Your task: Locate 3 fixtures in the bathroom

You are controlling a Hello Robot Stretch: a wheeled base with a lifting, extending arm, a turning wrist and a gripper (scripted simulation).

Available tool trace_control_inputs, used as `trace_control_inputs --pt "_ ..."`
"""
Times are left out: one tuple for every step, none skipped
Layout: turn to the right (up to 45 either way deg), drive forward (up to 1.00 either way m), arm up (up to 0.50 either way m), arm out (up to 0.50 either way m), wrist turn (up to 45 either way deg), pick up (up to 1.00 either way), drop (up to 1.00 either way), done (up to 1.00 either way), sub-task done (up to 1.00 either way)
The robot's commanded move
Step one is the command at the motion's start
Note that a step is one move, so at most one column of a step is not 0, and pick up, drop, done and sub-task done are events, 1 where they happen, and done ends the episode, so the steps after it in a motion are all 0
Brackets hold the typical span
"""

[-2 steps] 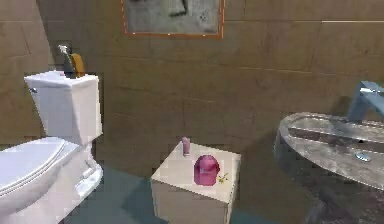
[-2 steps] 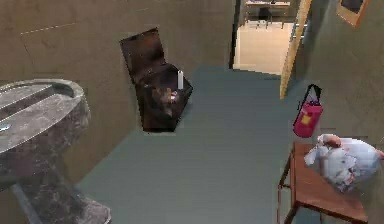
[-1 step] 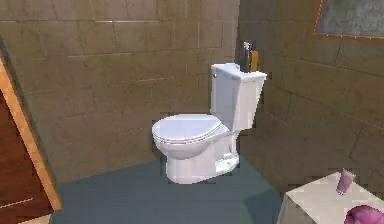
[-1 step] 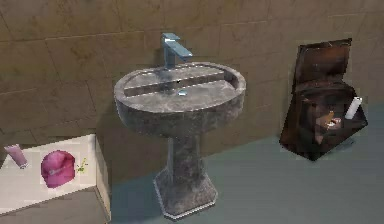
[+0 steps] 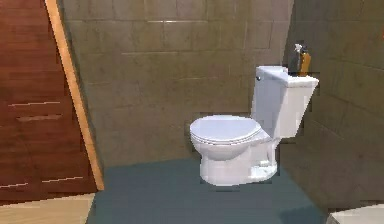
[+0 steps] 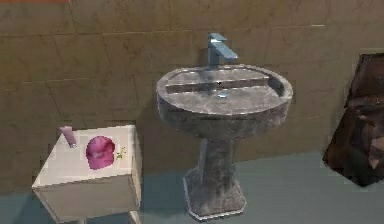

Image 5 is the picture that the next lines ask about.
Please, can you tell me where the brown wooden door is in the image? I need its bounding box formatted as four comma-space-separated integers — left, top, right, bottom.
0, 0, 105, 205

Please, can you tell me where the orange spray bottle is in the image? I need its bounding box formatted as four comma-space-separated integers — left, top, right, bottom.
293, 43, 313, 77

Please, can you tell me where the white toilet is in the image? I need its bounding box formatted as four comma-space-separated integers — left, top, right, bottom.
189, 65, 320, 187

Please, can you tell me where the white bathroom fixture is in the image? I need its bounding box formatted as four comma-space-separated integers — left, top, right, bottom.
325, 203, 384, 224

